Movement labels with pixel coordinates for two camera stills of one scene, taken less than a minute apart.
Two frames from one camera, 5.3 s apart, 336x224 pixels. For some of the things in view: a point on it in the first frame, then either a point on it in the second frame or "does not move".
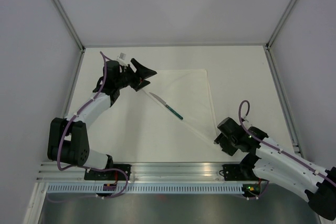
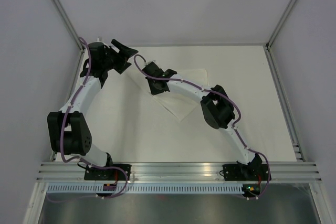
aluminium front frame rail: (150, 171) does not move
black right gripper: (221, 138) → (154, 91)
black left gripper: (142, 71) → (124, 51)
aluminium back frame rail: (175, 44) does not move
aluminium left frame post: (79, 42) does not move
